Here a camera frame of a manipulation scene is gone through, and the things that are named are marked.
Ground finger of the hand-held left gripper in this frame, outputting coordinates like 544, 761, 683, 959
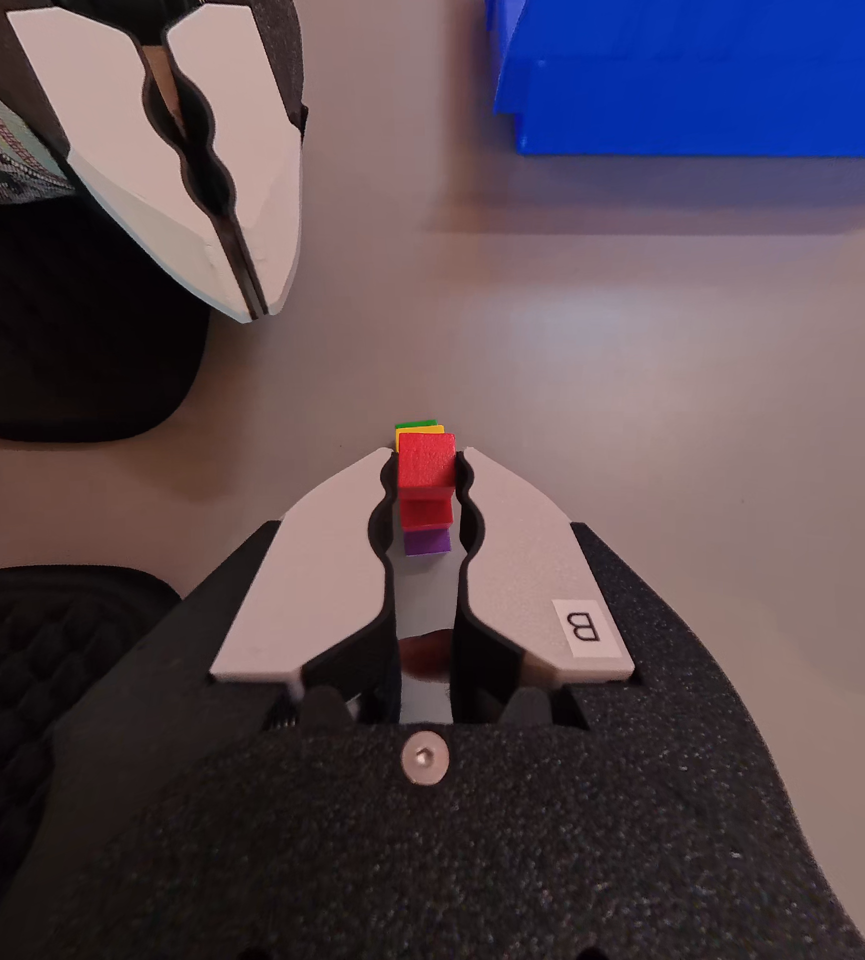
166, 11, 305, 318
8, 13, 263, 325

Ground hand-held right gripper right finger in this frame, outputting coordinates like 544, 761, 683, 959
453, 447, 635, 685

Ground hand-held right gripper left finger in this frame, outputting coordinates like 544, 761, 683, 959
211, 447, 401, 702

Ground red cube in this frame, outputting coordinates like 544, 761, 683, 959
399, 498, 454, 531
396, 434, 458, 501

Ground blue plastic bin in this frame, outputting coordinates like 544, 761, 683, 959
485, 0, 865, 159

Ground grey desk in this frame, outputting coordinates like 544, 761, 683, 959
0, 0, 865, 955

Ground person's right hand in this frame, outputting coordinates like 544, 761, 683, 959
399, 630, 453, 681

